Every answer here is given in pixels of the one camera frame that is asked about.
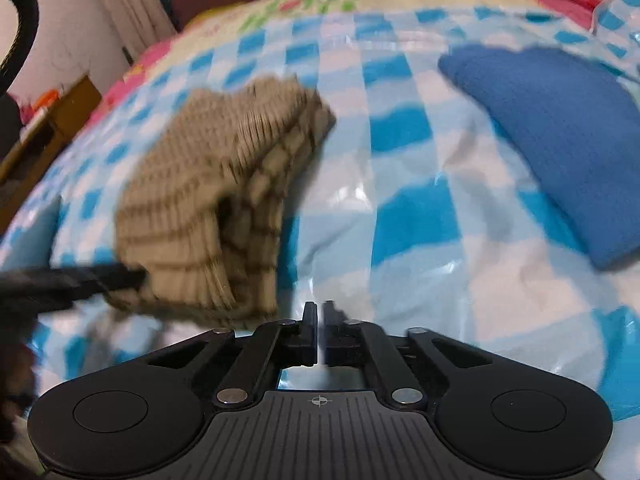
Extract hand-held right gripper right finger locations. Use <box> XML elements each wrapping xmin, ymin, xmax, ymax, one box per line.
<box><xmin>324</xmin><ymin>301</ymin><xmax>493</xmax><ymax>406</ymax></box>

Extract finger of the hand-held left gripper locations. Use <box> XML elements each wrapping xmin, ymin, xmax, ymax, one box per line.
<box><xmin>0</xmin><ymin>262</ymin><xmax>148</xmax><ymax>313</ymax></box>

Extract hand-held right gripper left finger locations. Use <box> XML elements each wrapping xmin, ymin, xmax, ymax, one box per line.
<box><xmin>145</xmin><ymin>301</ymin><xmax>317</xmax><ymax>408</ymax></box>

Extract tan striped knit garment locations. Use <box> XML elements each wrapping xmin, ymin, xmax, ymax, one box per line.
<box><xmin>102</xmin><ymin>76</ymin><xmax>337</xmax><ymax>331</ymax></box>

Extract light teal cloth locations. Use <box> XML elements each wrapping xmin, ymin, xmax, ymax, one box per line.
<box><xmin>0</xmin><ymin>200</ymin><xmax>62</xmax><ymax>266</ymax></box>

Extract blue checkered plastic sheet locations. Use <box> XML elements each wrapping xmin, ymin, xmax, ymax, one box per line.
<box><xmin>0</xmin><ymin>0</ymin><xmax>640</xmax><ymax>480</ymax></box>

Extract wooden cabinet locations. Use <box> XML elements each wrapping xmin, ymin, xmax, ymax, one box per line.
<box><xmin>0</xmin><ymin>75</ymin><xmax>103</xmax><ymax>211</ymax></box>

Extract orange object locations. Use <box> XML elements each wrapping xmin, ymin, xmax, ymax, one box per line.
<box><xmin>30</xmin><ymin>90</ymin><xmax>61</xmax><ymax>111</ymax></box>

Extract beige curtain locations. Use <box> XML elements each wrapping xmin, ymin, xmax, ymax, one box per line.
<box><xmin>75</xmin><ymin>0</ymin><xmax>176</xmax><ymax>66</ymax></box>

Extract blue folded cloth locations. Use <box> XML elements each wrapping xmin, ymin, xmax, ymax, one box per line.
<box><xmin>439</xmin><ymin>45</ymin><xmax>640</xmax><ymax>271</ymax></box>

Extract black cable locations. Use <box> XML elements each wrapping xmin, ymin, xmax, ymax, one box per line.
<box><xmin>0</xmin><ymin>0</ymin><xmax>40</xmax><ymax>98</ymax></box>

